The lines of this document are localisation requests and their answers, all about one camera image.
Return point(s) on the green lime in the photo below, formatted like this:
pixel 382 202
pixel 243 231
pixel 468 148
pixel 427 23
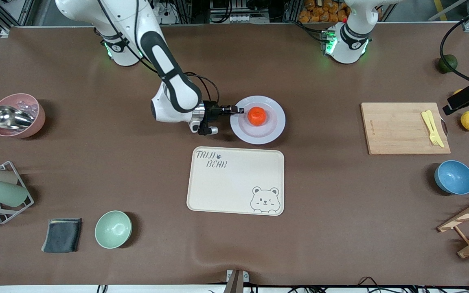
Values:
pixel 449 65

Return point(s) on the dark grey folded cloth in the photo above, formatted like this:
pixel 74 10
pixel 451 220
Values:
pixel 61 236

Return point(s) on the white power strip with plugs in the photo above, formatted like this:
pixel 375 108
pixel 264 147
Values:
pixel 167 18

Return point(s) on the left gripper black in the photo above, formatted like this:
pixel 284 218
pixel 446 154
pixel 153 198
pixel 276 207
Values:
pixel 467 97

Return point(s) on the wooden cutting board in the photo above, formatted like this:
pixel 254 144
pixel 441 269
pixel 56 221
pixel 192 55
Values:
pixel 397 130

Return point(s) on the blue bowl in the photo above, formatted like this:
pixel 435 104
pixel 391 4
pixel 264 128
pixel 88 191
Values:
pixel 455 177

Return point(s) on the mint green cup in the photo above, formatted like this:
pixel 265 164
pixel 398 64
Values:
pixel 6 193

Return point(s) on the bag of oranges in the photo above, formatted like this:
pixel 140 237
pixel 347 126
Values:
pixel 320 12

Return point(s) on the orange fruit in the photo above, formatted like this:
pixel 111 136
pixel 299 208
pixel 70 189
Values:
pixel 257 116

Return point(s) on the yellow plastic fork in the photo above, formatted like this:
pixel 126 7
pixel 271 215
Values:
pixel 429 127

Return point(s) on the long white power strip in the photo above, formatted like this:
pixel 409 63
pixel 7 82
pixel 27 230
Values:
pixel 238 18

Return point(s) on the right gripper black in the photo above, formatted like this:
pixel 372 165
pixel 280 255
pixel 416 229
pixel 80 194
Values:
pixel 211 111

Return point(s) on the yellow plastic knife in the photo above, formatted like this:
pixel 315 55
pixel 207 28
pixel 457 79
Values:
pixel 435 127

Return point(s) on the pale green bowl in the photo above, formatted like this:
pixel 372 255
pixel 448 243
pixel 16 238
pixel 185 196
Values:
pixel 113 230

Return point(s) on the cream bear print tray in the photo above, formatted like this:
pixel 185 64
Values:
pixel 234 183

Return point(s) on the pale blue round plate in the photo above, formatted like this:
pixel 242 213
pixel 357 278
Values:
pixel 259 136

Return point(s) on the metal table clamp bracket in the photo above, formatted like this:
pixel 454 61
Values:
pixel 236 280

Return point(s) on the pink bowl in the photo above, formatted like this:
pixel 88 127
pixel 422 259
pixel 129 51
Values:
pixel 37 122

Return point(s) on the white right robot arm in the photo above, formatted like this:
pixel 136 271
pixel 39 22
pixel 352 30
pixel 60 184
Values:
pixel 169 73

